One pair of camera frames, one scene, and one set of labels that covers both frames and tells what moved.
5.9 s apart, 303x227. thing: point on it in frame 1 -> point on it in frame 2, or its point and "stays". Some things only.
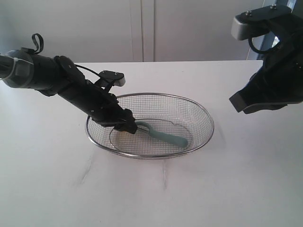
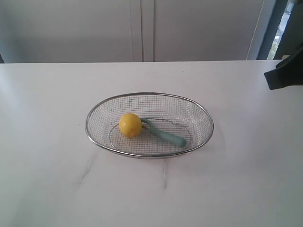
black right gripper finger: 246,96 -> 289,72
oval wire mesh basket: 168,126 stays
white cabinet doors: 129,31 stays
